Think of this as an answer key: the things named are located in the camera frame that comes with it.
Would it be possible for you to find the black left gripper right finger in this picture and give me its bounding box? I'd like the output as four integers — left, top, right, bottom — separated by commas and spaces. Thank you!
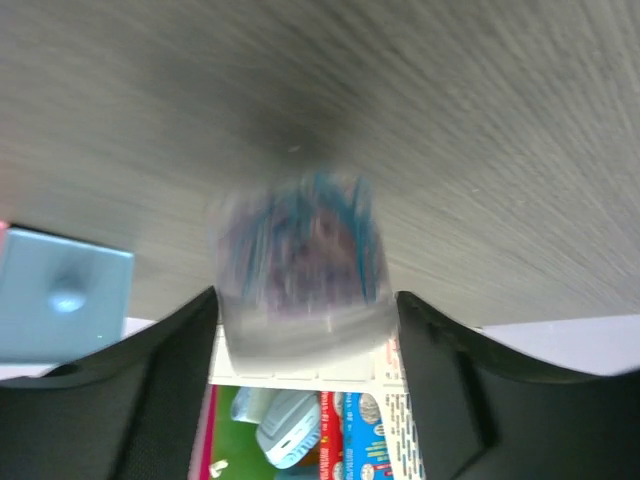
396, 291, 639, 479

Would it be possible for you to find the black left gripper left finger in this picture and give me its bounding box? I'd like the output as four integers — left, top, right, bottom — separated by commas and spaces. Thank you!
1, 288, 218, 479

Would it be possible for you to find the clear jar of paper clips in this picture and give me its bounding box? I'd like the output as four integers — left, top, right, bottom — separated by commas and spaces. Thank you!
207, 172, 399, 375

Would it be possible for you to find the red folder board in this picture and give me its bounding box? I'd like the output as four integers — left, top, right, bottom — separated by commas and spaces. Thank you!
188, 384, 217, 480

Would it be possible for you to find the white mesh file organizer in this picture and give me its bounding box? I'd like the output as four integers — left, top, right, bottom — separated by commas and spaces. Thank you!
209, 328, 425, 479

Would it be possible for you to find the light blue case lower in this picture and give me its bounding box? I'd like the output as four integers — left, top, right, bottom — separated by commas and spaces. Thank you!
231, 386, 278, 424

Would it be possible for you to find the light blue case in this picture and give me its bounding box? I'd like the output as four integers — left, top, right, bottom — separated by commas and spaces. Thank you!
231, 386, 278, 424
256, 390, 321, 470

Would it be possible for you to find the blue leftmost drawer box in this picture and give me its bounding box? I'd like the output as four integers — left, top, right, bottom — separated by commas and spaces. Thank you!
1, 227, 135, 364

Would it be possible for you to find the light blue case upper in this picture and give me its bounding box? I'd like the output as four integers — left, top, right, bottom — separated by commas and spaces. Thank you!
256, 390, 321, 470

